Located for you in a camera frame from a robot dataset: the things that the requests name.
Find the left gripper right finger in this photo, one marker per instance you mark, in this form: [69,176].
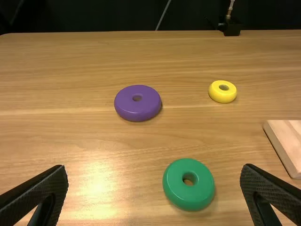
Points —
[249,183]

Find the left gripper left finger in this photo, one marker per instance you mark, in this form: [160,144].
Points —
[14,207]

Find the black clamp stand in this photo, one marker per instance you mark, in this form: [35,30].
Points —
[232,30]

